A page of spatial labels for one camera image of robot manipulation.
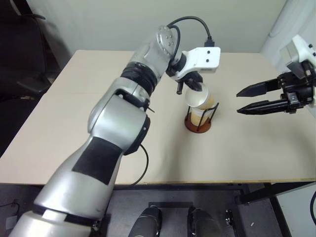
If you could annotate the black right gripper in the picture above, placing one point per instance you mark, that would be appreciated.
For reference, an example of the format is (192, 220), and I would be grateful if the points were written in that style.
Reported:
(300, 93)

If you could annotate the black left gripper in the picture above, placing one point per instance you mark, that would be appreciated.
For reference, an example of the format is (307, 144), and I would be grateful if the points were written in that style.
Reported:
(193, 77)

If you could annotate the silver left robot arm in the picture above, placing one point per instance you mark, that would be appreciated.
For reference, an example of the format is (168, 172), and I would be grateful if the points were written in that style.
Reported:
(116, 123)

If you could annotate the white board panel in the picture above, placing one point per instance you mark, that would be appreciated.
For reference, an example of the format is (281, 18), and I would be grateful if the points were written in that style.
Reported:
(298, 214)

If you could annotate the small black clamp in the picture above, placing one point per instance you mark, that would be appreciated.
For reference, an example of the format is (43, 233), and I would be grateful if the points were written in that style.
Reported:
(229, 217)

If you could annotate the dark glossy rounded shape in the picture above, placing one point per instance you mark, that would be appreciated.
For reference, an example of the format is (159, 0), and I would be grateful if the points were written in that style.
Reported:
(145, 222)

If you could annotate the black office chair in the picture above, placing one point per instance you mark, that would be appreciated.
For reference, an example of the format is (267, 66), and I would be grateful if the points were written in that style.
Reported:
(19, 44)

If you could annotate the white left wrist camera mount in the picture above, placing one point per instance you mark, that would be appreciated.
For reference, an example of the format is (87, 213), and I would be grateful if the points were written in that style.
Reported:
(205, 59)

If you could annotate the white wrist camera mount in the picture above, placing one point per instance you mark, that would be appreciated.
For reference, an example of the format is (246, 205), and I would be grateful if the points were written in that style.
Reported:
(205, 59)
(300, 47)

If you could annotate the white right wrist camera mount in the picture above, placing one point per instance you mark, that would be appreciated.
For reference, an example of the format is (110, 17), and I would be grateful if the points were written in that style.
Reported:
(300, 47)

